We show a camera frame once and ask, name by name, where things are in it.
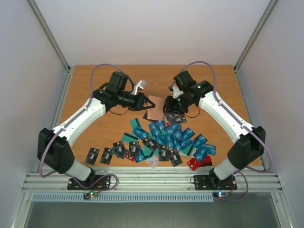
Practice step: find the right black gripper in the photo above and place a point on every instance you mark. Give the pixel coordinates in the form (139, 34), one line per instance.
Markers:
(171, 105)

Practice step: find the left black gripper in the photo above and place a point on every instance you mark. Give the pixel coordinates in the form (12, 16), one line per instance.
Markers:
(139, 105)

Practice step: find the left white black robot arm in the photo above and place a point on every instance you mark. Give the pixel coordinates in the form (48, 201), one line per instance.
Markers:
(55, 145)

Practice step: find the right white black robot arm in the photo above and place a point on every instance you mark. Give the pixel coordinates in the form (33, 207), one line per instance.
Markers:
(247, 140)

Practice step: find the black card top right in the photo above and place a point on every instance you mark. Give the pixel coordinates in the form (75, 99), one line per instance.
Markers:
(169, 116)

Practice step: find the black card far right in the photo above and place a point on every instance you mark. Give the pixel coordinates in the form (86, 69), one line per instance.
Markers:
(178, 119)

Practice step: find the teal card magnetic stripe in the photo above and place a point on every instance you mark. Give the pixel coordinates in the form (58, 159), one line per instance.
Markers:
(129, 137)

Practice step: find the white card with red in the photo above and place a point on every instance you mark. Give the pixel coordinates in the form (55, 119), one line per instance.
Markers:
(153, 161)

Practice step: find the blue card right edge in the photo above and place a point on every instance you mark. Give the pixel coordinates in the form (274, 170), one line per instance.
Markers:
(205, 150)

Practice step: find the red card front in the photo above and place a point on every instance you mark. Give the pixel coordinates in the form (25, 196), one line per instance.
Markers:
(194, 164)

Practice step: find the black vip card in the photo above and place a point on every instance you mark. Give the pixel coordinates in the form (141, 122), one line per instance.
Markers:
(92, 156)
(106, 156)

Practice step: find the red card magnetic stripe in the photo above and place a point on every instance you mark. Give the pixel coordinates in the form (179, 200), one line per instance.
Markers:
(206, 162)

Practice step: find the far left black vip card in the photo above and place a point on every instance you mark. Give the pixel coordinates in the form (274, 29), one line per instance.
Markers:
(92, 156)

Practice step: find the right small circuit board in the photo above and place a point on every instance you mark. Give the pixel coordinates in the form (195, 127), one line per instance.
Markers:
(221, 194)

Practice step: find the small circuit board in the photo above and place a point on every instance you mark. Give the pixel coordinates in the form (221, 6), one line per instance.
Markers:
(221, 194)
(90, 195)

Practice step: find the left small circuit board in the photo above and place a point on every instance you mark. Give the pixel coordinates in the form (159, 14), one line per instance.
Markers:
(90, 195)

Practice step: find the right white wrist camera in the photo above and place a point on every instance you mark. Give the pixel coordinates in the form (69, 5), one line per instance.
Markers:
(176, 92)

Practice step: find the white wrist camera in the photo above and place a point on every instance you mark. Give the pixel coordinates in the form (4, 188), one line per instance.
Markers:
(176, 92)
(138, 87)

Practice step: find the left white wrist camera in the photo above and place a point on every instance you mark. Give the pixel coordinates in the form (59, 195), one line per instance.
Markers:
(138, 87)

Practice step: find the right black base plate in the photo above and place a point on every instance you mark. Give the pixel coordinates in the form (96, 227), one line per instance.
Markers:
(205, 182)

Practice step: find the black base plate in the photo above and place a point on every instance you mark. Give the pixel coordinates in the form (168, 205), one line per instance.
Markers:
(102, 183)
(205, 182)

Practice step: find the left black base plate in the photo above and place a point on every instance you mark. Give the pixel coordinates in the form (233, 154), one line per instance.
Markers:
(102, 183)

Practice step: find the grey slotted cable duct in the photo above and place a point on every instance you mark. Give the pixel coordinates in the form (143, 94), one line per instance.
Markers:
(123, 197)

